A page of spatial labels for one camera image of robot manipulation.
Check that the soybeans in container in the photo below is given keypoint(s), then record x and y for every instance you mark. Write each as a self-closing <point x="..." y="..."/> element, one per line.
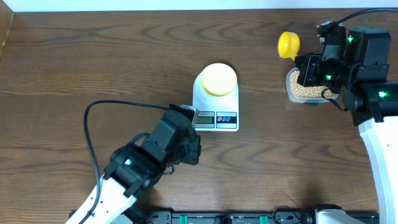
<point x="304" y="92"/>

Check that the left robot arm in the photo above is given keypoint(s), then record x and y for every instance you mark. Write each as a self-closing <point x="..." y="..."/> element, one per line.
<point x="133" y="169"/>

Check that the white digital kitchen scale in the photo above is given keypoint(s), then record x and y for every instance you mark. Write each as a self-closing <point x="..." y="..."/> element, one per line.
<point x="216" y="113"/>

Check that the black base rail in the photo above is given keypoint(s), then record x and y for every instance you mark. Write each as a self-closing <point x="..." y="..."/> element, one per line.
<point x="281" y="215"/>

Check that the yellow measuring scoop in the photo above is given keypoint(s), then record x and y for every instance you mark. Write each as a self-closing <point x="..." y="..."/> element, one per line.
<point x="288" y="45"/>

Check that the clear plastic container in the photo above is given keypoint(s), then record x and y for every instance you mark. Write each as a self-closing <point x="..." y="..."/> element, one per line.
<point x="296" y="99"/>

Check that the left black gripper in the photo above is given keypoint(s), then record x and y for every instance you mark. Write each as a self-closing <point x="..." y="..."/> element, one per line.
<point x="194" y="141"/>

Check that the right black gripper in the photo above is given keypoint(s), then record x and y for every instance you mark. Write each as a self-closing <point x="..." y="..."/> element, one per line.
<point x="311" y="60"/>

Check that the yellow bowl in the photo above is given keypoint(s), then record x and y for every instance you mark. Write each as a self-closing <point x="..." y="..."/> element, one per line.
<point x="218" y="79"/>

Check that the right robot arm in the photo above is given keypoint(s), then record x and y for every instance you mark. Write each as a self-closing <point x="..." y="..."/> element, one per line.
<point x="354" y="64"/>

